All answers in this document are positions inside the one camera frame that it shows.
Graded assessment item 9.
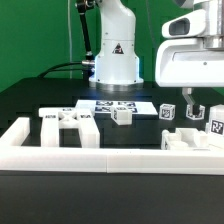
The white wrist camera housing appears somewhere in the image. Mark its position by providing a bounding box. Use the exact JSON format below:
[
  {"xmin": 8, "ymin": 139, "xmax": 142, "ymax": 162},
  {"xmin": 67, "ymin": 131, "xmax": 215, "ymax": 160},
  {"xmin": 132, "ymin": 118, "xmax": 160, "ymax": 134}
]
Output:
[{"xmin": 161, "ymin": 8, "xmax": 218, "ymax": 39}]

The black cable bundle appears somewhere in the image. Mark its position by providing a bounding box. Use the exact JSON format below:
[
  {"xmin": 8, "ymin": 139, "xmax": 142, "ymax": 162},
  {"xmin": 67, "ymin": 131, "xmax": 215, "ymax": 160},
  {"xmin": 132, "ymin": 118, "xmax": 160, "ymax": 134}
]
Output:
[{"xmin": 37, "ymin": 61, "xmax": 91, "ymax": 79}]

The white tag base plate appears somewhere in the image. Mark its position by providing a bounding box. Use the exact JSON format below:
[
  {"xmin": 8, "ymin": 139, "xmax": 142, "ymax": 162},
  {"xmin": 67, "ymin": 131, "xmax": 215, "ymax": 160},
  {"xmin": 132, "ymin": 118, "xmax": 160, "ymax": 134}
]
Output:
[{"xmin": 75, "ymin": 99, "xmax": 159, "ymax": 117}]

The white chair back part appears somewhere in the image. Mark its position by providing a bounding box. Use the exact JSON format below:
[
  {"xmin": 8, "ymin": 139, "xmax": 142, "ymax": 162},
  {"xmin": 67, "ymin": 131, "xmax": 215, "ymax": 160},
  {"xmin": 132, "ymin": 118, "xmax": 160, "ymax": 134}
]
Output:
[{"xmin": 39, "ymin": 107, "xmax": 100, "ymax": 148}]

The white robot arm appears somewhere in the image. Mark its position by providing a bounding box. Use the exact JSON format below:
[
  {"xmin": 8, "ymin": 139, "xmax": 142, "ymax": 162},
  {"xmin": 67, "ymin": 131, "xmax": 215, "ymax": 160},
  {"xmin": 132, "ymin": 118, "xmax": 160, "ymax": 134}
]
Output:
[{"xmin": 90, "ymin": 0, "xmax": 224, "ymax": 106}]

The white U-shaped frame fence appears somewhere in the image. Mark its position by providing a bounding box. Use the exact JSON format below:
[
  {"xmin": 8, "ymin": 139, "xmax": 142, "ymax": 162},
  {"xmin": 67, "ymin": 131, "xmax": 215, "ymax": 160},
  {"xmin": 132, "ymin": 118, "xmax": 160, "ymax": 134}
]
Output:
[{"xmin": 0, "ymin": 117, "xmax": 224, "ymax": 175}]

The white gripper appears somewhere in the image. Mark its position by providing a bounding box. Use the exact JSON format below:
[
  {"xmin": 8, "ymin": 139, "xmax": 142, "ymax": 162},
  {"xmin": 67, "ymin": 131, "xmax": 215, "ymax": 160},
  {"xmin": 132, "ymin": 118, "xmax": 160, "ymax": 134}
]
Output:
[{"xmin": 155, "ymin": 38, "xmax": 224, "ymax": 110}]

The black pole with clamp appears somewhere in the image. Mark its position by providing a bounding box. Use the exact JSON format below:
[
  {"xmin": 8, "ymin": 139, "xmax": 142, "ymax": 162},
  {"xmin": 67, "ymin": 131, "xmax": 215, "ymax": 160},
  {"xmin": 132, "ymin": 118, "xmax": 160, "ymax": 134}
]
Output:
[{"xmin": 75, "ymin": 0, "xmax": 95, "ymax": 66}]

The white chair seat part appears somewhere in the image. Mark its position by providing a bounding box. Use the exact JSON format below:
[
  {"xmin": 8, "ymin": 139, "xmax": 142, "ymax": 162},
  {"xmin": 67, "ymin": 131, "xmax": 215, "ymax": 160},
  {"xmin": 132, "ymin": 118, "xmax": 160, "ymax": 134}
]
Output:
[{"xmin": 161, "ymin": 128, "xmax": 209, "ymax": 151}]

